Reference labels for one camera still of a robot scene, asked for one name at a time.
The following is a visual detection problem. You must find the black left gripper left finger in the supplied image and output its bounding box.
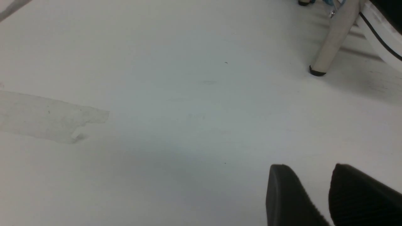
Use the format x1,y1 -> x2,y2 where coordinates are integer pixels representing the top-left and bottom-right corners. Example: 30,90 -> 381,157
266,164 -> 330,226

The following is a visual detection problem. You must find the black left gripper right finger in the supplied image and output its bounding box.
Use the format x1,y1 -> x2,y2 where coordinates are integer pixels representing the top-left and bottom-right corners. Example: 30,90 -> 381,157
328,163 -> 402,226

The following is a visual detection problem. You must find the beige furniture leg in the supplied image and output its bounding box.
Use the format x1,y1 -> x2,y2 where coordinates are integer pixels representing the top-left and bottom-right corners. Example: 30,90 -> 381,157
309,0 -> 366,76

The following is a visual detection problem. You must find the clear tape strip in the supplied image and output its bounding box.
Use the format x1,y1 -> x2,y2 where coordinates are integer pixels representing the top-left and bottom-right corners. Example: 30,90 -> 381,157
0,90 -> 109,143

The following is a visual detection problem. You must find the black cable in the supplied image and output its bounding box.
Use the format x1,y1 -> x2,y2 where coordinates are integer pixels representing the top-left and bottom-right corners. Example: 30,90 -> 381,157
359,12 -> 402,62

